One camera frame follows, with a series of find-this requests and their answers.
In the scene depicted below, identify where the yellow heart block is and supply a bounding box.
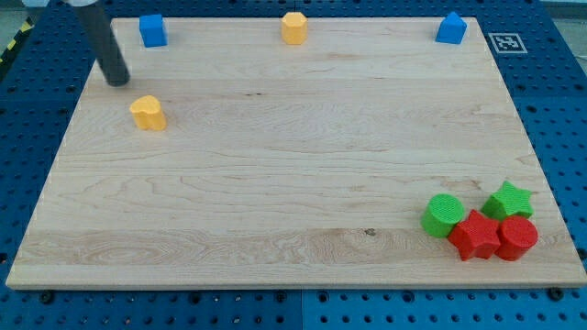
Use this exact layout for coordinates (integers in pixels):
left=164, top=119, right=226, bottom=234
left=129, top=95, right=167, bottom=131

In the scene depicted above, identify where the light wooden board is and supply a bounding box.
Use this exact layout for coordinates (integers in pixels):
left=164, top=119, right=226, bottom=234
left=6, top=17, right=586, bottom=291

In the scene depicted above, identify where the yellow hexagon block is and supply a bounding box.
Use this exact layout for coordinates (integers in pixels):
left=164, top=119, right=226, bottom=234
left=281, top=12, right=308, bottom=45

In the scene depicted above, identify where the green cylinder block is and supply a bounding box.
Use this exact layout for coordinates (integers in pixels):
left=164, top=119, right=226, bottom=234
left=421, top=193, right=464, bottom=237

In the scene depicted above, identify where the blue cube block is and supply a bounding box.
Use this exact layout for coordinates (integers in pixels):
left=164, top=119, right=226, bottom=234
left=138, top=14, right=168, bottom=48

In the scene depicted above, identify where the red star block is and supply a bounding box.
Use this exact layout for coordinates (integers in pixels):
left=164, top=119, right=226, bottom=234
left=448, top=210, right=501, bottom=261

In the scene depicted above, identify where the blue pentagon block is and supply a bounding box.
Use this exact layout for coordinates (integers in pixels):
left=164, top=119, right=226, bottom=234
left=435, top=12, right=468, bottom=45

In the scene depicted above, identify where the green star block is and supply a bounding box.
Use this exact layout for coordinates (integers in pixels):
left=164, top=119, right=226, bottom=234
left=481, top=181, right=534, bottom=221

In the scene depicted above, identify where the red cylinder block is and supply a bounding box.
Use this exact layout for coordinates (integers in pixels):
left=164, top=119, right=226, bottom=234
left=494, top=215, right=538, bottom=261

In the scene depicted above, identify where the white fiducial marker tag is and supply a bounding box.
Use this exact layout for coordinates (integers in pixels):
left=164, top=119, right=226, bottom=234
left=488, top=32, right=527, bottom=54

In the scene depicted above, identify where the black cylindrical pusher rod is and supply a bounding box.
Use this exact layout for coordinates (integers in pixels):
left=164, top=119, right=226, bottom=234
left=69, top=0, right=130, bottom=87

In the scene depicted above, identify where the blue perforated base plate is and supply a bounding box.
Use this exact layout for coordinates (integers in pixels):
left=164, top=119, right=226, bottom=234
left=1, top=0, right=586, bottom=329

